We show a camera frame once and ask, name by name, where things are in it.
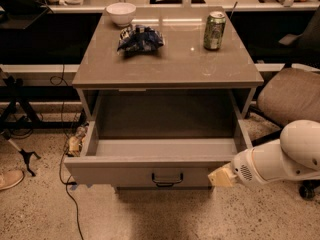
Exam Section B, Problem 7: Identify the grey top drawer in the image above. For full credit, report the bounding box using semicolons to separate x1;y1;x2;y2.
63;89;254;188

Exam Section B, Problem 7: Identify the grey drawer cabinet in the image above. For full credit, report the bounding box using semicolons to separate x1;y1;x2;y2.
73;7;262;139

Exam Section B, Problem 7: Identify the blue crumpled chip bag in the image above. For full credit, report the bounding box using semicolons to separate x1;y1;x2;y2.
117;25;164;52

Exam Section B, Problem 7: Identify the black drawer handle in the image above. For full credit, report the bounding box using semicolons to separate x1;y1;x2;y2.
151;173;184;188

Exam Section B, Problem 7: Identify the white ceramic bowl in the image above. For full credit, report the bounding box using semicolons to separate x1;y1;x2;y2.
106;2;136;27

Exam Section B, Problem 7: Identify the brown office chair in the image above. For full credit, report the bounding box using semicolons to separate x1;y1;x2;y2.
257;8;320;199

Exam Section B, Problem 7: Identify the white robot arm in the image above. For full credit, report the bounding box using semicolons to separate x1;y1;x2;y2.
208;120;320;187

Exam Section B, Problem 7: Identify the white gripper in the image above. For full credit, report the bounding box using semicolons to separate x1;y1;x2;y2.
208;140;320;187

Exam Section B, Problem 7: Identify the black tripod stand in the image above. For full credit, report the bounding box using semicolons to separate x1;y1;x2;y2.
0;67;42;178

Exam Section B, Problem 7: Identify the power strip with plugs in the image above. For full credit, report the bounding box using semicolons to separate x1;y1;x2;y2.
67;126;88;157

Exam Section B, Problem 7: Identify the black floor cable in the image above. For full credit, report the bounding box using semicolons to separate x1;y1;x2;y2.
49;63;86;240

